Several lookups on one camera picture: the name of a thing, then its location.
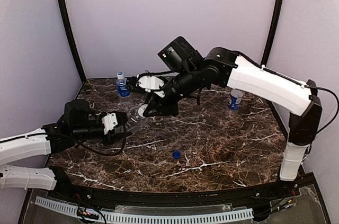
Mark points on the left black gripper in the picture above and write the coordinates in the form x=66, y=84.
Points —
x=116, y=131

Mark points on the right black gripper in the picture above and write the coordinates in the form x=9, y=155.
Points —
x=159, y=99

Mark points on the clear bottle white cap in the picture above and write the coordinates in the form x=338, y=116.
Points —
x=136, y=118

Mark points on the Pocari Sweat bottle blue label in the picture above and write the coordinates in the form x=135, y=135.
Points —
x=125, y=98

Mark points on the blue bottle cap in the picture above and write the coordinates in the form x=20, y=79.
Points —
x=176, y=154

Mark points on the Pepsi bottle blue label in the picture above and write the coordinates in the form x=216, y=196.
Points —
x=234, y=101

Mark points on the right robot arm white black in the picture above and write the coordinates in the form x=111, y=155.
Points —
x=233, y=69

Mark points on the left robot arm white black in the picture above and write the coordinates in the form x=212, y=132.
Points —
x=78, y=124

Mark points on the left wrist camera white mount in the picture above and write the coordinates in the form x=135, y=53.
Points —
x=109, y=121

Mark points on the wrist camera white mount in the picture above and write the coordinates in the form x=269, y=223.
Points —
x=109, y=121
x=146, y=84

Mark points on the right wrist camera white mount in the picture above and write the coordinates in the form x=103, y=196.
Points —
x=146, y=84

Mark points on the black front table rail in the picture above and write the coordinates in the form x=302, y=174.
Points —
x=253, y=196

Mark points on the white slotted cable duct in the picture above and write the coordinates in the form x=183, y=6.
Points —
x=134, y=214

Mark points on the left black frame post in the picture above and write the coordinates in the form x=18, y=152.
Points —
x=71, y=40

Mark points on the black frame post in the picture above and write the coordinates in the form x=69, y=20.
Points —
x=71, y=40
x=272, y=31

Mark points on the right black frame post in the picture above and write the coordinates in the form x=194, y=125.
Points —
x=272, y=31

